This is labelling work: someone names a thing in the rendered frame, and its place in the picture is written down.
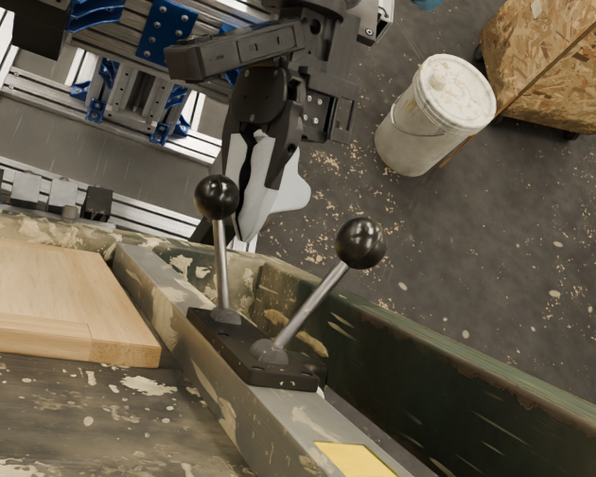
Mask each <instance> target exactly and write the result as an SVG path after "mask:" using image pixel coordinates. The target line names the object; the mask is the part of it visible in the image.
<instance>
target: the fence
mask: <svg viewBox="0 0 596 477"><path fill-rule="evenodd" d="M113 268H114V270H115V272H116V273H117V275H118V276H119V277H120V279H121V280H122V282H123V283H124V285H125V286H126V288H127V289H128V291H129V292H130V293H131V295H132V297H133V298H134V300H135V301H136V303H137V304H138V306H139V307H140V308H141V310H142V311H143V312H144V313H145V315H146V316H147V318H148V319H149V321H150V322H151V324H152V325H153V327H154V328H155V330H156V331H157V333H158V334H159V335H160V337H161V338H162V340H163V341H164V343H165V344H166V346H167V348H168V349H169V350H170V352H171V353H172V355H173V356H174V358H175V359H176V361H177V362H178V363H179V365H180V366H181V367H182V369H183V370H184V372H185V373H186V375H187V376H188V377H189V379H190V380H191V382H192V383H193V385H194V386H195V388H196V389H197V391H198V392H199V393H200V395H201V396H202V398H203V400H204V401H205V403H206V404H207V405H208V407H209V408H210V410H211V411H212V413H213V414H214V416H215V417H216V419H217V420H218V421H219V423H220V425H221V426H222V428H223V429H224V430H225V431H226V433H227V434H228V435H229V437H230V438H231V440H232V441H233V443H234V444H235V446H236V447H237V449H238V450H239V452H240V453H241V455H242V456H243V458H244V459H245V461H246V462H247V463H248V465H249V466H250V468H251V469H252V471H253V472H254V474H255V476H256V477H346V476H345V475H344V474H343V473H342V472H341V470H340V469H339V468H338V467H337V466H336V465H335V464H334V463H333V462H332V461H331V460H330V459H329V458H328V457H327V456H326V455H325V454H324V453H323V452H322V451H321V450H320V449H319V447H318V446H317V445H316V444H315V443H314V442H320V443H332V444H344V445H356V446H363V447H364V448H365V449H367V450H368V451H369V452H371V453H372V454H373V455H374V456H375V457H376V459H377V460H378V461H380V462H381V463H382V464H383V465H384V466H385V467H386V468H387V469H388V470H390V471H391V472H392V473H393V474H394V475H395V476H396V477H414V476H412V475H411V474H410V473H409V472H408V471H407V470H406V469H404V468H403V467H402V466H401V465H400V464H398V463H397V462H396V461H395V459H394V458H392V457H391V456H390V455H389V454H388V453H387V452H385V451H384V450H383V449H382V448H381V447H379V446H378V445H377V444H376V443H375V442H374V441H373V440H371V439H370V438H369V437H368V436H367V435H366V434H364V433H363V432H362V431H361V430H360V429H358V428H357V427H356V426H355V425H354V424H353V423H351V422H350V421H349V420H348V419H347V418H346V417H344V416H343V415H342V414H341V413H340V412H339V411H337V410H336V409H335V408H334V407H333V406H332V405H330V404H329V403H328V402H327V401H326V400H325V399H323V398H322V397H321V396H320V395H319V394H317V393H316V392H307V391H297V390H289V389H279V388H271V387H261V386H252V385H249V384H247V383H246V382H245V381H244V380H243V379H242V377H241V376H240V375H239V374H238V373H237V372H236V371H235V370H234V369H233V368H232V366H231V365H230V364H229V363H228V362H227V361H226V360H224V359H223V358H222V357H221V355H220V354H219V353H218V351H217V350H216V349H215V348H214V347H213V346H212V345H211V344H210V343H209V342H208V341H207V340H206V339H205V338H204V337H203V336H202V334H201V333H200V332H199V331H198V330H197V329H196V328H195V327H194V326H193V325H192V324H191V322H190V321H189V320H188V319H187V318H186V314H187V309H188V307H192V308H199V309H213V308H214V307H216V306H215V305H214V304H213V303H212V302H211V301H210V300H208V299H207V298H206V297H205V296H204V295H203V294H202V293H200V292H199V291H198V290H197V289H196V288H194V287H193V286H192V285H191V284H190V283H189V282H187V281H186V280H185V279H184V278H183V277H182V276H180V275H179V274H178V273H177V272H176V271H174V270H173V269H172V268H171V267H170V266H169V265H168V264H166V263H165V262H164V261H163V260H162V259H161V258H160V257H158V256H157V255H156V254H155V253H153V252H152V251H151V249H150V248H148V247H142V246H136V245H130V244H125V243H119V242H118V243H117V244H116V249H115V254H114V263H113Z"/></svg>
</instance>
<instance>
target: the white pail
mask: <svg viewBox="0 0 596 477"><path fill-rule="evenodd" d="M403 94H404V95H403ZM403 94H402V95H403V96H402V95H401V96H402V97H401V96H400V97H401V99H400V100H399V101H398V102H397V103H396V104H393V106H392V109H391V111H390V112H389V114H388V115H387V116H386V117H385V119H384V120H383V121H382V123H381V124H380V125H379V126H378V128H377V130H376V133H375V146H376V149H377V153H378V155H379V157H380V158H381V159H382V161H383V162H384V163H385V164H386V165H387V166H388V167H389V168H391V169H392V170H393V171H395V172H397V173H399V174H401V175H404V176H409V177H416V176H420V175H422V174H424V173H426V172H427V171H428V170H429V169H430V168H431V167H433V166H434V165H435V164H436V163H437V162H439V161H440V160H441V159H442V158H443V157H444V156H446V155H447V154H448V153H449V152H450V151H452V150H453V149H454V148H455V147H456V146H458V145H459V144H460V143H461V142H462V141H464V140H465V139H466V138H467V137H468V136H470V135H471V136H470V137H469V138H468V139H467V140H466V141H465V142H464V143H463V144H462V145H461V146H460V147H459V148H458V149H456V150H455V151H454V152H453V153H452V154H451V155H450V156H449V157H448V159H446V161H445V162H443V163H442V164H441V165H440V166H439V168H441V167H442V166H443V165H444V164H445V163H446V162H447V161H449V160H450V159H451V158H452V157H453V156H454V155H455V154H456V153H457V152H458V151H459V150H460V149H461V148H462V147H463V146H465V145H466V144H467V143H468V142H469V141H470V140H471V139H472V138H473V137H474V136H475V135H476V134H477V133H478V132H479V131H481V130H482V129H483V128H484V127H485V126H486V125H487V124H489V123H490V121H491V120H492V119H493V118H494V117H495V116H496V115H498V114H499V113H500V112H501V111H502V110H503V109H504V108H505V107H506V106H507V105H508V104H509V103H510V102H511V101H512V100H514V99H515V98H516V97H517V94H514V95H513V96H512V97H511V98H510V99H509V100H508V101H507V102H506V103H505V104H504V105H503V106H502V107H501V108H500V109H498V110H497V111H496V100H495V96H494V93H493V91H492V88H491V86H490V85H489V83H488V81H487V80H486V79H485V77H484V76H483V75H482V74H481V72H480V71H479V70H477V69H476V68H475V67H474V66H473V65H471V64H470V63H469V62H466V61H464V60H463V59H460V58H458V57H455V56H452V55H448V54H436V55H434V56H431V57H429V58H427V60H426V61H424V62H423V64H422V65H421V66H420V67H419V69H418V70H417V72H416V73H415V74H414V76H413V80H412V84H411V86H410V87H409V88H408V90H406V91H405V92H404V93H403ZM395 102H396V101H395Z"/></svg>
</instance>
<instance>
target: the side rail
mask: <svg viewBox="0 0 596 477"><path fill-rule="evenodd" d="M321 281H322V279H321V278H320V277H318V276H315V275H313V274H310V273H308V272H305V271H303V270H301V269H299V268H297V267H295V266H290V265H284V264H278V263H273V262H268V261H265V262H264V263H263V268H262V274H261V277H260V282H259V287H258V291H257V296H256V300H255V305H254V314H253V319H252V322H253V323H255V324H256V325H257V328H258V329H259V330H261V331H262V332H263V333H264V334H266V335H267V336H268V337H269V338H271V339H272V340H274V339H275V337H276V336H277V335H278V334H279V332H280V331H281V330H282V329H283V328H284V326H285V325H286V324H287V323H288V321H289V320H290V319H291V317H292V316H293V315H294V314H295V313H296V311H297V310H298V309H299V308H300V307H301V306H302V305H303V304H304V302H305V301H306V300H307V298H308V297H309V296H310V295H311V294H312V292H313V291H314V290H315V289H316V287H317V286H318V285H319V284H320V282H321ZM285 350H287V351H295V352H303V353H309V354H310V355H311V356H313V357H314V358H315V359H317V360H318V361H319V362H321V363H322V364H324V365H325V367H326V368H327V372H328V374H327V380H326V385H327V386H328V387H329V388H330V389H332V390H333V391H334V392H335V393H337V394H338V395H339V396H340V397H341V398H343V399H344V400H345V401H347V402H348V403H349V404H350V405H352V406H353V407H354V408H355V409H357V410H358V411H359V412H360V413H362V414H363V415H364V416H365V417H367V418H368V419H369V420H370V421H372V422H373V423H374V424H375V425H377V426H378V427H379V428H380V429H381V430H382V431H384V432H385V433H386V434H388V435H389V436H390V437H391V438H392V439H393V440H394V441H396V442H397V443H398V444H399V445H401V446H402V447H403V448H404V449H406V450H407V451H408V452H409V453H411V454H412V455H413V456H414V457H416V458H417V459H418V460H419V461H421V462H422V463H423V464H424V465H426V466H427V467H428V468H430V469H431V470H432V471H433V472H434V473H436V474H437V475H438V476H439V477H596V405H595V404H592V403H590V402H588V401H586V400H584V399H582V398H579V397H577V396H575V395H573V394H571V393H568V392H566V391H564V390H562V389H560V388H558V387H555V386H553V385H551V384H549V383H547V382H546V381H543V380H540V379H538V378H536V377H533V376H531V375H529V374H527V373H525V372H523V371H520V370H518V369H516V368H515V367H513V366H511V365H508V364H506V363H504V362H501V361H499V360H496V359H494V358H492V357H490V356H488V355H486V354H483V353H481V352H480V351H478V350H476V349H474V348H471V347H469V346H467V345H465V344H461V343H459V342H457V341H455V340H453V339H451V338H448V337H447V336H445V335H443V334H441V333H439V332H436V331H434V330H432V329H430V328H428V327H424V326H422V325H420V324H418V323H416V322H414V321H412V320H410V319H408V318H406V317H404V316H402V315H399V314H397V313H395V312H393V311H391V310H389V309H385V308H383V307H382V306H380V305H377V304H375V303H373V302H371V301H369V300H367V299H364V298H362V297H360V296H358V295H356V294H354V293H352V292H350V291H347V290H345V289H343V288H340V287H338V286H336V287H335V288H334V289H333V290H332V292H331V293H330V294H329V295H328V296H327V297H326V299H325V300H324V301H323V303H322V304H321V305H320V306H319V307H318V308H317V309H316V311H315V312H314V313H313V314H312V316H311V317H310V318H309V319H308V320H307V322H306V323H305V324H304V326H303V327H302V328H301V329H300V331H299V332H298V333H297V334H296V336H295V337H294V338H293V339H292V341H291V342H290V343H289V344H288V346H287V347H286V348H285Z"/></svg>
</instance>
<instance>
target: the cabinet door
mask: <svg viewBox="0 0 596 477"><path fill-rule="evenodd" d="M161 351H162V348H161V346H160V345H159V344H158V342H157V341H156V339H155V338H154V336H153V335H152V333H151V332H150V330H149V328H148V327H147V325H146V324H145V322H144V321H143V319H142V318H141V316H140V315H139V313H138V311H137V310H136V308H135V307H134V305H133V304H132V302H131V300H130V299H129V297H128V296H127V294H125V292H124V291H123V289H122V288H121V286H120V285H119V283H118V281H117V280H116V278H115V277H114V275H113V273H112V272H111V270H110V269H109V267H108V266H107V264H106V263H105V261H104V260H103V258H102V257H101V255H100V254H99V253H93V252H87V251H81V250H76V249H69V248H63V247H58V246H52V245H46V244H40V243H34V242H28V241H22V240H16V239H10V238H0V352H3V353H11V354H20V355H28V356H38V357H47V358H55V359H64V360H73V361H82V362H98V363H107V364H116V365H125V366H133V367H142V368H151V369H156V368H158V365H159V361H160V356H161Z"/></svg>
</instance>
